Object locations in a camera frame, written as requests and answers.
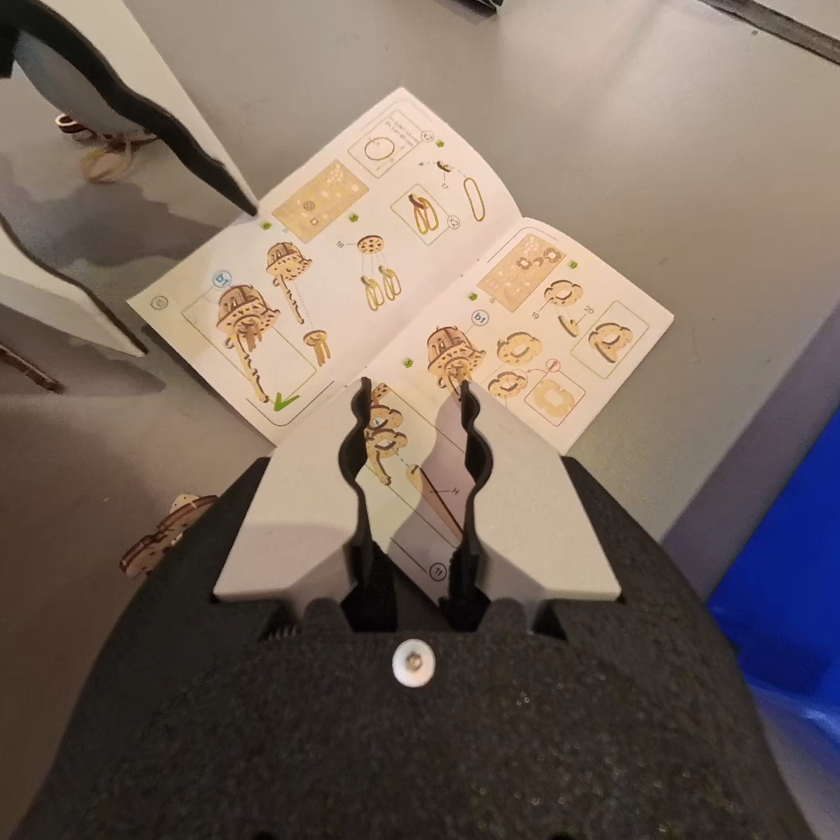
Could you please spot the small black object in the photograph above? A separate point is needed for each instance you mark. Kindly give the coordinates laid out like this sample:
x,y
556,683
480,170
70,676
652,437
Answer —
x,y
482,4

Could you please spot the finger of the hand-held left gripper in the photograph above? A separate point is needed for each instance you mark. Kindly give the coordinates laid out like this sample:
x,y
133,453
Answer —
x,y
59,308
151,85

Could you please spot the dark brown wooden key part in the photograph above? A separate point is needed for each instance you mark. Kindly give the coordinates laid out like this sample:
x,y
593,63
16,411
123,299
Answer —
x,y
33,375

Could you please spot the dark grey strip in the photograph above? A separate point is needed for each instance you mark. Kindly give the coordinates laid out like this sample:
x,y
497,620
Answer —
x,y
787,29

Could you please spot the wooden dome model with rubber bands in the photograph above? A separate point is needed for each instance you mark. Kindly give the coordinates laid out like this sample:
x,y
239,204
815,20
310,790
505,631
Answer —
x,y
65,123

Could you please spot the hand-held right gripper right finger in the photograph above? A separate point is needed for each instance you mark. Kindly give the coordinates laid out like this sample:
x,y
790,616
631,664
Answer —
x,y
531,518

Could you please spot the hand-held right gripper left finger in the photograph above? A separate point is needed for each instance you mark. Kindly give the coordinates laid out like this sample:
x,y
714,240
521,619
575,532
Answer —
x,y
282,518

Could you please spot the flower-shaped wooden model part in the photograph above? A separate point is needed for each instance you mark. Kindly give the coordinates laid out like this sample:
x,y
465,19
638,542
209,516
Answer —
x,y
157,544

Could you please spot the blue plastic bin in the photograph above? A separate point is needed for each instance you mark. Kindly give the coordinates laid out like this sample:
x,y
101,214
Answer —
x,y
787,558

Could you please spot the paper instruction booklet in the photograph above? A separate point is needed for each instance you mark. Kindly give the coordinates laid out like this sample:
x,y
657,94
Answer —
x,y
420,262

